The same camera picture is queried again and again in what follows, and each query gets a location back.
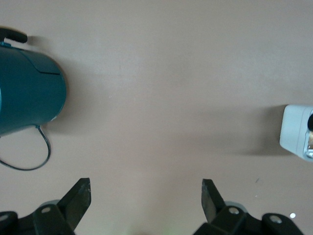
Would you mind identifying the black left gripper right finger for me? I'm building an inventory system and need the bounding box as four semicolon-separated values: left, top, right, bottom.
194;178;246;235

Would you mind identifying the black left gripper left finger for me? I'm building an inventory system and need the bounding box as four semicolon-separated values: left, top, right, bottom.
32;177;92;235

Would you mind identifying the small white lidded bin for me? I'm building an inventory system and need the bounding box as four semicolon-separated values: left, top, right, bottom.
279;104;313;164

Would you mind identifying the black bin foot pedal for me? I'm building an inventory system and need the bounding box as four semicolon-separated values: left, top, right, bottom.
0;27;28;44

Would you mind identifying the brown table cover sheet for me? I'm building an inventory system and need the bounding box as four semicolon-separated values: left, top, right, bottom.
0;0;313;235

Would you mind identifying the thin black cable loop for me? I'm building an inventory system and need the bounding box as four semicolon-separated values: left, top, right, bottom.
0;124;52;171

